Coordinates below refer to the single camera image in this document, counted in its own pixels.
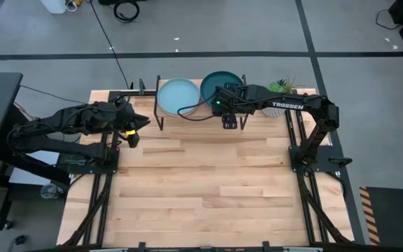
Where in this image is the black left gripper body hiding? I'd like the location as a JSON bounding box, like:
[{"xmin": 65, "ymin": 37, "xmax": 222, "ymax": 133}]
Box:
[{"xmin": 112, "ymin": 101, "xmax": 138, "ymax": 132}]

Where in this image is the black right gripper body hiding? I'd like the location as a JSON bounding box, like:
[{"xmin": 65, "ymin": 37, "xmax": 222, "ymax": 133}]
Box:
[{"xmin": 211, "ymin": 83, "xmax": 247, "ymax": 117}]

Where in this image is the teal plate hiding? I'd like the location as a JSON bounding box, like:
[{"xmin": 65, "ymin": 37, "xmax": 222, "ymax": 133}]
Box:
[{"xmin": 199, "ymin": 71, "xmax": 246, "ymax": 109}]

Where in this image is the light blue plate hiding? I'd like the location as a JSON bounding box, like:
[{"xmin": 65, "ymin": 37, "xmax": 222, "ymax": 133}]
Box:
[{"xmin": 156, "ymin": 77, "xmax": 202, "ymax": 117}]

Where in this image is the white triangle-patterned planter pot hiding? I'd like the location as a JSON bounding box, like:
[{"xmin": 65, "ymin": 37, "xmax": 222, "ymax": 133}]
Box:
[{"xmin": 260, "ymin": 106, "xmax": 287, "ymax": 118}]

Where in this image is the green plant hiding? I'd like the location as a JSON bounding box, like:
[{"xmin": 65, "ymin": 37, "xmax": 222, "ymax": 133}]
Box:
[{"xmin": 267, "ymin": 76, "xmax": 306, "ymax": 95}]

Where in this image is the clear glass jar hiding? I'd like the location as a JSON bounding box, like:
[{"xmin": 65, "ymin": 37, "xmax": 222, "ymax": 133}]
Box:
[{"xmin": 40, "ymin": 182, "xmax": 59, "ymax": 200}]

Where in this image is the white container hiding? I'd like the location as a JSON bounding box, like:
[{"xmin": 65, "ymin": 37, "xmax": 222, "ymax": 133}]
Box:
[{"xmin": 40, "ymin": 0, "xmax": 68, "ymax": 14}]

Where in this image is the black mat with hazard stripes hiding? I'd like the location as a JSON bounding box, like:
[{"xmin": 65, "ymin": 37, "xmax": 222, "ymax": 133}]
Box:
[{"xmin": 358, "ymin": 185, "xmax": 403, "ymax": 246}]

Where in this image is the left wrist camera, yellow tape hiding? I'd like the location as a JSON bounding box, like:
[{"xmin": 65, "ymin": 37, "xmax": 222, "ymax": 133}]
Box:
[{"xmin": 125, "ymin": 128, "xmax": 141, "ymax": 149}]

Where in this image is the black aluminium table frame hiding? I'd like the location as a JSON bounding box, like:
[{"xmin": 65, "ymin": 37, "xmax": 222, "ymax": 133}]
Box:
[{"xmin": 56, "ymin": 89, "xmax": 355, "ymax": 252}]

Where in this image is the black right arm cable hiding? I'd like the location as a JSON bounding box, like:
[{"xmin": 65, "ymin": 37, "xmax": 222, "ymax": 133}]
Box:
[{"xmin": 176, "ymin": 91, "xmax": 223, "ymax": 123}]

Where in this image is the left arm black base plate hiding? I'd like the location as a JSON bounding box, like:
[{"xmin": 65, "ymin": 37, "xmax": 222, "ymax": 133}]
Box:
[{"xmin": 55, "ymin": 146, "xmax": 120, "ymax": 175}]

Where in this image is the long black floor cable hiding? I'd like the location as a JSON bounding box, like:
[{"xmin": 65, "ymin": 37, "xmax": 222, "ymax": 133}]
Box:
[{"xmin": 88, "ymin": 0, "xmax": 133, "ymax": 90}]

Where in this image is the coiled black cable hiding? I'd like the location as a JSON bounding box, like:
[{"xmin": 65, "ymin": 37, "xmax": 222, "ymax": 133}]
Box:
[{"xmin": 113, "ymin": 0, "xmax": 141, "ymax": 24}]

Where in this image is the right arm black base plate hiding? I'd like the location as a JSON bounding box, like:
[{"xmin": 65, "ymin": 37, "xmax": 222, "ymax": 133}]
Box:
[{"xmin": 288, "ymin": 144, "xmax": 353, "ymax": 173}]

